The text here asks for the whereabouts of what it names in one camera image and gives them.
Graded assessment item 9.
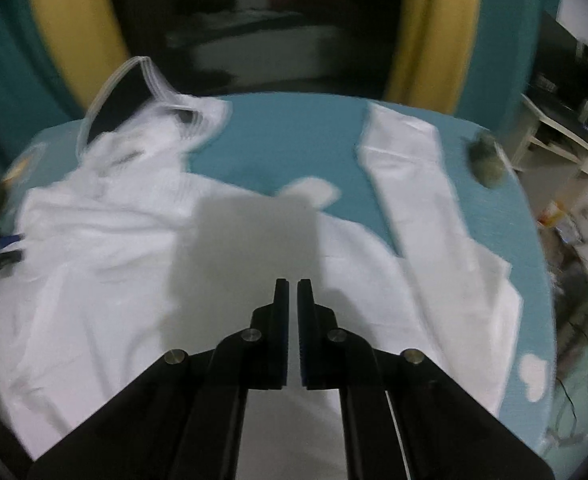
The white shelf unit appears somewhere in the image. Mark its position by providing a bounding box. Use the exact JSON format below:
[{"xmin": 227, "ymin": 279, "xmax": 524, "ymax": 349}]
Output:
[{"xmin": 504, "ymin": 92, "xmax": 588, "ymax": 182}]

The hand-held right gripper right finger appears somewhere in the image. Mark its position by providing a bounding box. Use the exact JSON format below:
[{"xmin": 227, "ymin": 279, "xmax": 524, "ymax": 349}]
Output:
[{"xmin": 296, "ymin": 278, "xmax": 557, "ymax": 480}]

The small olive object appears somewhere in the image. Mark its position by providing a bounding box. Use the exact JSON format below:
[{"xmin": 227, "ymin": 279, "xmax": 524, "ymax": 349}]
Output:
[{"xmin": 465, "ymin": 131, "xmax": 508, "ymax": 189}]

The yellow curtain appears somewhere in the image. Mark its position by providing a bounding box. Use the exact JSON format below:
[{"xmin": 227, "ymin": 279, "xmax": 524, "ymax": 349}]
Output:
[
  {"xmin": 383, "ymin": 0, "xmax": 486, "ymax": 117},
  {"xmin": 25, "ymin": 0, "xmax": 130, "ymax": 111}
]

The teal curtain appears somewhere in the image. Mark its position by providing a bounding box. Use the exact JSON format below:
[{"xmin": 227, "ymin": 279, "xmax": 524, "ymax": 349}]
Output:
[
  {"xmin": 454, "ymin": 0, "xmax": 543, "ymax": 128},
  {"xmin": 0, "ymin": 0, "xmax": 90, "ymax": 173}
]

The dark window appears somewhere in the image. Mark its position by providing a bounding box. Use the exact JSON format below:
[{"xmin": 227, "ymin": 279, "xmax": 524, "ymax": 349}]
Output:
[{"xmin": 104, "ymin": 0, "xmax": 411, "ymax": 100}]

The large white long-sleeved garment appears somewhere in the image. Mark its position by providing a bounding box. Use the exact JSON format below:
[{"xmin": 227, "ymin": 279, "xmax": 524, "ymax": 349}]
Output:
[{"xmin": 0, "ymin": 56, "xmax": 525, "ymax": 480}]

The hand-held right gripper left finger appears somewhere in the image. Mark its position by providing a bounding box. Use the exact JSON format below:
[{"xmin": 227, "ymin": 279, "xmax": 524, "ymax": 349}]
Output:
[{"xmin": 26, "ymin": 278, "xmax": 289, "ymax": 480}]

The floor clutter pile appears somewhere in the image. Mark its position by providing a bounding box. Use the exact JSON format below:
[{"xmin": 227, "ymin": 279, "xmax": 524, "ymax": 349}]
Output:
[{"xmin": 538, "ymin": 199, "xmax": 588, "ymax": 453}]

